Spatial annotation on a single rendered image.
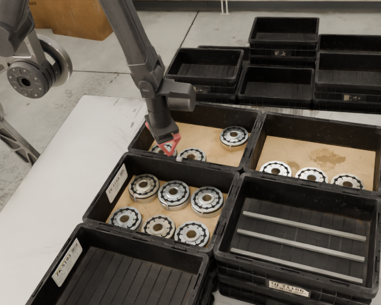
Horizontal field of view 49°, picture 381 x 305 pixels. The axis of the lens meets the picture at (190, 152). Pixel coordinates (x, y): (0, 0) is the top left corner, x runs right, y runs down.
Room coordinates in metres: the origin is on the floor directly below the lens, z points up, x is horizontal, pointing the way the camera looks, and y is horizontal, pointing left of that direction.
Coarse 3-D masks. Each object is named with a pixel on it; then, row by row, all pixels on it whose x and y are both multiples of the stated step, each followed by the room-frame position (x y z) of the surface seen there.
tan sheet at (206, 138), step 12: (180, 132) 1.20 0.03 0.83; (192, 132) 1.19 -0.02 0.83; (204, 132) 1.18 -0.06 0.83; (216, 132) 1.17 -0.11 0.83; (156, 144) 1.16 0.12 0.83; (180, 144) 1.13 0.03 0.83; (192, 144) 1.12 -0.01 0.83; (204, 144) 1.11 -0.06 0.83; (216, 144) 1.10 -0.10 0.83; (216, 156) 1.04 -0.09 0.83; (228, 156) 1.03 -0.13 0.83; (240, 156) 1.02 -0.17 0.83
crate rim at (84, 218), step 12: (144, 156) 0.99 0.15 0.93; (156, 156) 0.99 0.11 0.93; (204, 168) 0.90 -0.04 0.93; (216, 168) 0.89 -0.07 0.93; (108, 180) 0.91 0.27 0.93; (228, 192) 0.79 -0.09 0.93; (228, 204) 0.74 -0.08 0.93; (84, 216) 0.78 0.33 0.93; (108, 228) 0.73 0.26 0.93; (120, 228) 0.72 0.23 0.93; (216, 228) 0.67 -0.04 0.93; (156, 240) 0.66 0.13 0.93; (168, 240) 0.65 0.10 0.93; (204, 252) 0.60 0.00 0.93
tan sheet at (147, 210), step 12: (192, 192) 0.89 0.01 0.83; (120, 204) 0.89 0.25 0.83; (132, 204) 0.89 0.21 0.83; (144, 204) 0.88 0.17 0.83; (156, 204) 0.87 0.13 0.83; (144, 216) 0.83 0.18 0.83; (168, 216) 0.81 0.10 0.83; (180, 216) 0.81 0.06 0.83; (192, 216) 0.80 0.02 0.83; (216, 216) 0.78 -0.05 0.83
